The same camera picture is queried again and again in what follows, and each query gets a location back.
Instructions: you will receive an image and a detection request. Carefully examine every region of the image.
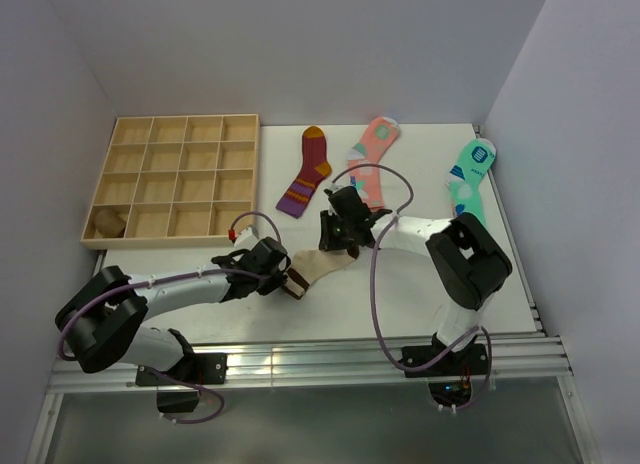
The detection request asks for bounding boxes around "cream brown striped sock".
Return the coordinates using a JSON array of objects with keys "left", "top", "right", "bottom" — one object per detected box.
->
[{"left": 281, "top": 247, "right": 360, "bottom": 300}]

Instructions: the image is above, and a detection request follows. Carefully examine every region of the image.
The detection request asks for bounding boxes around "tan brown ribbed sock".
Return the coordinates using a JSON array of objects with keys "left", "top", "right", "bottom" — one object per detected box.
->
[{"left": 93, "top": 208, "right": 126, "bottom": 238}]

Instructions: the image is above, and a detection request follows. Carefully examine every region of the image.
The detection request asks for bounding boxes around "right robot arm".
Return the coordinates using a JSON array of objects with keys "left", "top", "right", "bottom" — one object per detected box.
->
[{"left": 319, "top": 186, "right": 513, "bottom": 374}]

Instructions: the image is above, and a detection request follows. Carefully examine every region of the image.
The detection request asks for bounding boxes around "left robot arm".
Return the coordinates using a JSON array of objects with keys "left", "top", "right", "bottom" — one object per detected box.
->
[{"left": 55, "top": 237, "right": 291, "bottom": 384}]

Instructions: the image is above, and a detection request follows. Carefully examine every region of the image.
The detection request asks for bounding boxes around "maroon purple striped sock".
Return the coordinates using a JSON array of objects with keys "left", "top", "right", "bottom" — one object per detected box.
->
[{"left": 276, "top": 126, "right": 332, "bottom": 218}]

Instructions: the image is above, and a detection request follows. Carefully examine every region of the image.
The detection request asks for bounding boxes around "pink patterned sock pair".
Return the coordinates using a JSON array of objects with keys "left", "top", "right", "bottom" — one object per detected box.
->
[{"left": 347, "top": 116, "right": 400, "bottom": 210}]

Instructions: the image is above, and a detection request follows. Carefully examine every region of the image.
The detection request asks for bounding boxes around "wooden compartment tray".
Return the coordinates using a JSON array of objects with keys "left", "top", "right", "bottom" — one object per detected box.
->
[{"left": 81, "top": 114, "right": 260, "bottom": 250}]

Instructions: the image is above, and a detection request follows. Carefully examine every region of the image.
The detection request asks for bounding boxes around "mint green patterned sock pair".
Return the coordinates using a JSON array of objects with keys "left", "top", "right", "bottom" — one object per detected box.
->
[{"left": 445, "top": 138, "right": 496, "bottom": 225}]

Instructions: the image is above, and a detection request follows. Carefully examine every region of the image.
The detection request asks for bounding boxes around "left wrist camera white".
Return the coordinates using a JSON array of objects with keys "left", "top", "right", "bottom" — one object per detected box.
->
[{"left": 228, "top": 225, "right": 260, "bottom": 249}]

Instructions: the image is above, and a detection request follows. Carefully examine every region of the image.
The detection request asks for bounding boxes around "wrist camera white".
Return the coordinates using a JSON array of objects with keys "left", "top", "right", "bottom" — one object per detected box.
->
[
  {"left": 228, "top": 225, "right": 260, "bottom": 249},
  {"left": 324, "top": 183, "right": 343, "bottom": 196}
]

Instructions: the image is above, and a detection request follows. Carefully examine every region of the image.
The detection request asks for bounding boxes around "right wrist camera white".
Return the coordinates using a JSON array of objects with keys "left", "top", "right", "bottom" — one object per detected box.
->
[{"left": 324, "top": 183, "right": 343, "bottom": 196}]

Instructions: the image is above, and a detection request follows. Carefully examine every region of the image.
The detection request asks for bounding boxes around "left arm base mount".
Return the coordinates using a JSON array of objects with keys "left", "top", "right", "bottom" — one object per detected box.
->
[{"left": 135, "top": 353, "right": 228, "bottom": 424}]

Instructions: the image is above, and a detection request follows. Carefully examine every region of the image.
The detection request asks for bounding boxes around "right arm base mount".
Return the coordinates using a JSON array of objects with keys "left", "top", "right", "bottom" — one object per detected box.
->
[{"left": 400, "top": 343, "right": 491, "bottom": 378}]

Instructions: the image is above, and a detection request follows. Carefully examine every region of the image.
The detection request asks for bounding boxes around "aluminium rail frame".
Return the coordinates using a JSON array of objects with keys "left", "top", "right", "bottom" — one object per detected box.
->
[{"left": 27, "top": 251, "right": 600, "bottom": 463}]

